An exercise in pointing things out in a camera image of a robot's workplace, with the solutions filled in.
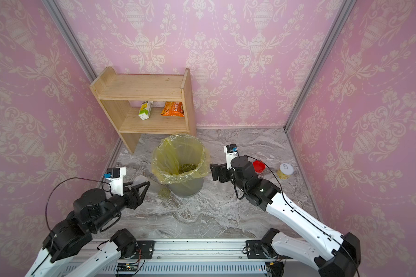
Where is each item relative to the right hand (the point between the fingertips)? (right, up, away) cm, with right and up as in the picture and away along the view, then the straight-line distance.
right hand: (220, 163), depth 73 cm
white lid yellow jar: (+36, -7, +20) cm, 42 cm away
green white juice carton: (-40, +27, +22) cm, 53 cm away
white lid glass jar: (-30, -5, -10) cm, 32 cm away
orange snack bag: (-25, +27, +22) cm, 43 cm away
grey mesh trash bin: (-15, -14, +10) cm, 23 cm away
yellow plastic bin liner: (-21, 0, +18) cm, 27 cm away
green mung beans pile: (-18, -5, +24) cm, 30 cm away
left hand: (-28, -7, -9) cm, 30 cm away
